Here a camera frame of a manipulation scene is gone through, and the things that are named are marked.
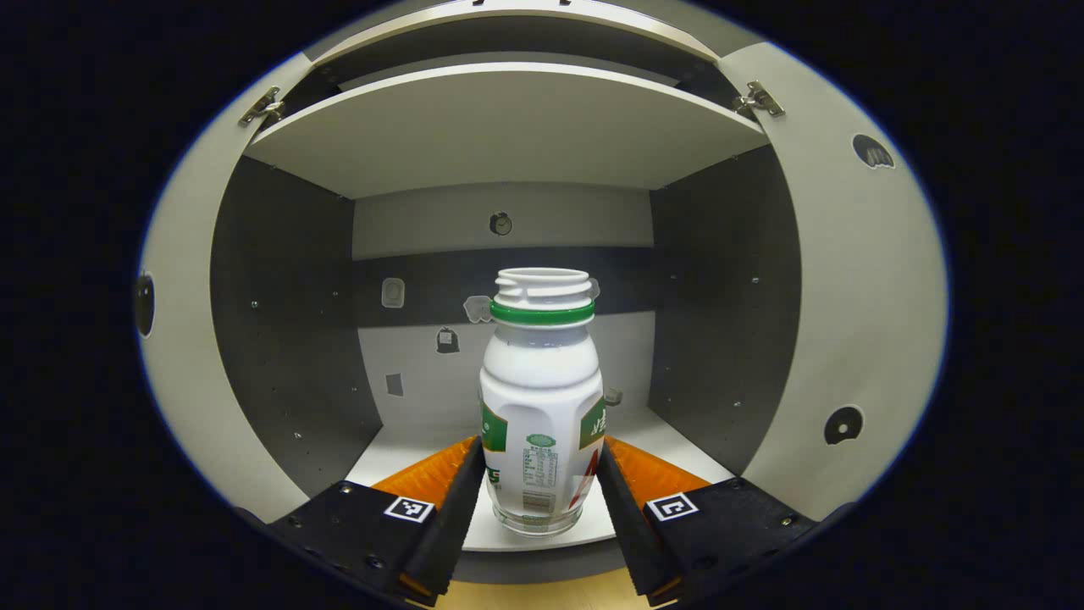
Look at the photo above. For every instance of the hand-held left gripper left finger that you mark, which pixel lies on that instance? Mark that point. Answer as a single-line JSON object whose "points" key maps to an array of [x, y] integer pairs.
{"points": [[449, 534]]}

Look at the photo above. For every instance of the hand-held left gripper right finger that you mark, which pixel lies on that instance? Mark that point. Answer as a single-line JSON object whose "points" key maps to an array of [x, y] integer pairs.
{"points": [[631, 542]]}

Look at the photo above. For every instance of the white and grey cabinet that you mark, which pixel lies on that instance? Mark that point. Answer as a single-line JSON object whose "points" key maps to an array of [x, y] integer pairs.
{"points": [[288, 322]]}

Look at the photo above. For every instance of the metal door hinge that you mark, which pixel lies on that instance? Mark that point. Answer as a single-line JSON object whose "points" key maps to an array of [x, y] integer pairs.
{"points": [[758, 100], [264, 106]]}

